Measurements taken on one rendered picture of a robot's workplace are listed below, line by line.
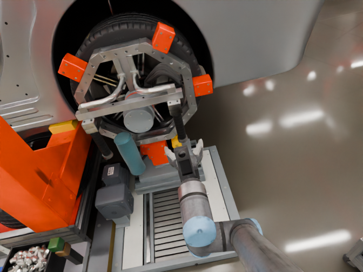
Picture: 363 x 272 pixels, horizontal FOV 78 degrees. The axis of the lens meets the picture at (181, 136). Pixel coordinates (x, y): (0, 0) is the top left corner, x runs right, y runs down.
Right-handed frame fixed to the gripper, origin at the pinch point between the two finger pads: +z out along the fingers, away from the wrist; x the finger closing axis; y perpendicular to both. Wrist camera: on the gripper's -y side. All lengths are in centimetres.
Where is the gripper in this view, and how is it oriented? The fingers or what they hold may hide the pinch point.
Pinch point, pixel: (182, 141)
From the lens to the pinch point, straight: 86.1
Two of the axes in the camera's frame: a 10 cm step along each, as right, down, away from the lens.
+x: 9.8, -2.1, -0.3
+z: -1.2, -6.6, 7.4
